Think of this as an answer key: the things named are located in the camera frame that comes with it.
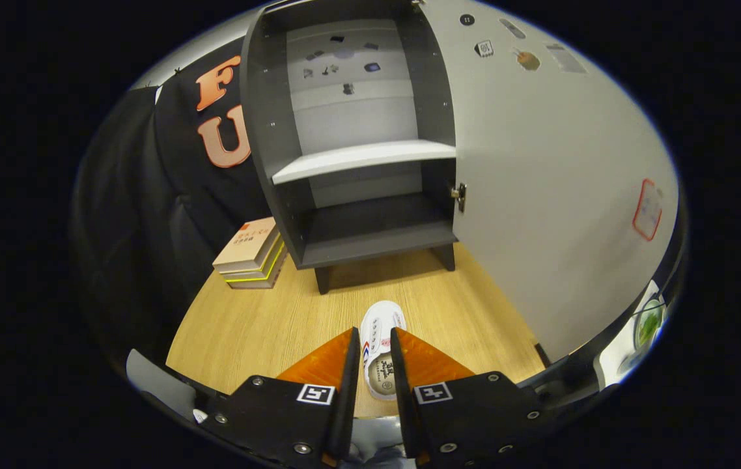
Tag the metal door hinge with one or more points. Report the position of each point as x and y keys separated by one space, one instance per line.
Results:
x=459 y=197

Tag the black backdrop cloth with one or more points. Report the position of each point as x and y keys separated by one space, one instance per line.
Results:
x=149 y=215

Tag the white shoe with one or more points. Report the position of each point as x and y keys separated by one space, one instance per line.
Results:
x=380 y=332

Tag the white cabinet shelf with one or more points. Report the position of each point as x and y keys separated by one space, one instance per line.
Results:
x=357 y=159

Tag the white sheet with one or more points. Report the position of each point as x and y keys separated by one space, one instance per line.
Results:
x=615 y=358

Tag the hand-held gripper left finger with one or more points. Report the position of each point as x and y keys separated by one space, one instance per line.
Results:
x=266 y=417

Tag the green round object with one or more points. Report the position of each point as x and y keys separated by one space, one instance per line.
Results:
x=649 y=326

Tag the light grey board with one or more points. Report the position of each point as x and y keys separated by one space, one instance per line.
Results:
x=155 y=384

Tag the yellow edged book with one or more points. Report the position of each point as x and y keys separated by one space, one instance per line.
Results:
x=260 y=281

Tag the beige cover book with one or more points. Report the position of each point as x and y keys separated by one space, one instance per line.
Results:
x=247 y=241

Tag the dark grey shoe cabinet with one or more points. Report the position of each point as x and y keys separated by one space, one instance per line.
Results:
x=370 y=241

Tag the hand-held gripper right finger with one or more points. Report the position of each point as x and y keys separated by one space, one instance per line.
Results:
x=475 y=417

